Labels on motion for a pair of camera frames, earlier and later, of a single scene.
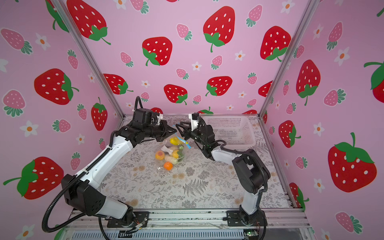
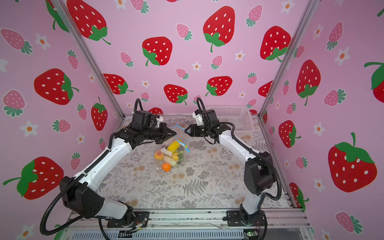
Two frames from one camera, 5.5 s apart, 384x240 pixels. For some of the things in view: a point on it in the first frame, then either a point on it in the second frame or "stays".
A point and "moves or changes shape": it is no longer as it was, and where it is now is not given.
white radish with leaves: (169, 158) stays
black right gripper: (187, 132) → (193, 130)
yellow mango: (175, 141) moves or changes shape
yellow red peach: (160, 155) stays
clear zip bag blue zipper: (171, 153) stays
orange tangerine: (168, 165) stays
